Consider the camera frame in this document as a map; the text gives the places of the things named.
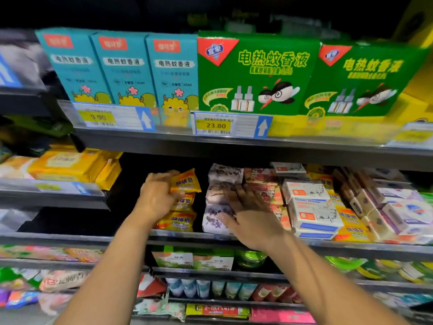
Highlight person's left hand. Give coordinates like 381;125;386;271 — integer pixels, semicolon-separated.
132;171;185;229

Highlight person's right hand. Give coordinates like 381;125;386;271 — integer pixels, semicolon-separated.
218;185;286;253

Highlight yellow soap packet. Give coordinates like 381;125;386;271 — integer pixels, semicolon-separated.
169;193;197;213
169;168;203;195
154;210;197;233

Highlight stack of pink soap boxes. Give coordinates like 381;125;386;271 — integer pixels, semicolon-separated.
244;167;292;231

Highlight stack of floral soap boxes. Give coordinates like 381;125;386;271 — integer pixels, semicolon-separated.
202;163;244;236

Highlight stack of white orange soap boxes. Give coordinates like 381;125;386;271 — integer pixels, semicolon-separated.
271;162;345;241

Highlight stack of yellow soap cartons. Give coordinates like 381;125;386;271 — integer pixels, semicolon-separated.
28;145;124;192

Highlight stack of yellow soap boxes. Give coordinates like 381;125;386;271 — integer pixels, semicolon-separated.
306;164;373;243

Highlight stack of white purple soap boxes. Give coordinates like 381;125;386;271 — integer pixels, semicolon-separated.
338;166;433;244

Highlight person's left forearm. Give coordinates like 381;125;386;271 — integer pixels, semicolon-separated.
54;216;162;325

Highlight person's right forearm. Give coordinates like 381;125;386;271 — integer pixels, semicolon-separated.
264;233;410;325

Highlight green white carton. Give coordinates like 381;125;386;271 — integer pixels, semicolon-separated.
194;248;235;271
152;246;197;269

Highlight row of red tubes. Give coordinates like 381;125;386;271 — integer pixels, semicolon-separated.
252;283;302;304

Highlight row of blue white tubes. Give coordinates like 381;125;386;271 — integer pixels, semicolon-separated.
166;277;261;301

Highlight red white packet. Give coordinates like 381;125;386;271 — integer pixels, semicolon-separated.
135;273;166;298

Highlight white blue price tag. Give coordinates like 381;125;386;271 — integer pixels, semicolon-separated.
387;121;433;149
72;101;157;133
191;110;273;139
0;54;21;88

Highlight yellow red flat pack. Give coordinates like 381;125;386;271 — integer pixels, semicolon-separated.
185;303;251;319

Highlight pink flat pack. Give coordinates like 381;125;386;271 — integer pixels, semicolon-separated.
250;306;317;324

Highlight white blue price strip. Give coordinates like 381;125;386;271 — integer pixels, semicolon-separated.
0;178;106;197

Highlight white floral packet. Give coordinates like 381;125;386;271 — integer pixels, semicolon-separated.
132;297;187;322

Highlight row of pink orange packets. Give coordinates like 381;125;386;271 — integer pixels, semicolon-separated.
0;245;106;263

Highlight teal box pink flower print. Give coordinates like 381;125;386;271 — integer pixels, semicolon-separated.
91;32;162;109
35;28;115;106

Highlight dark green packets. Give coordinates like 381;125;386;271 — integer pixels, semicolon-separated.
0;117;75;156

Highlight white plastic pack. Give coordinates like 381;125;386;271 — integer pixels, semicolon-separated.
0;208;41;233

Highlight pile of colourful packets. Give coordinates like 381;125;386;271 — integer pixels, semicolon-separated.
0;267;89;316

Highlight green box mosquito print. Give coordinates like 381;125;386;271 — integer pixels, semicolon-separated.
198;32;322;136
302;40;430;139

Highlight teal packets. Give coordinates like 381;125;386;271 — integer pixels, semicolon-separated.
375;291;433;309

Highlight stack of white plastic packs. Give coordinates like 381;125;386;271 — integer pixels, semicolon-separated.
0;30;51;88

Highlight flat yellow box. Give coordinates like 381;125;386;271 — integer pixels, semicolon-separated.
386;94;433;126

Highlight large yellow box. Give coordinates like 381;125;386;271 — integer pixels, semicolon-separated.
392;0;433;106

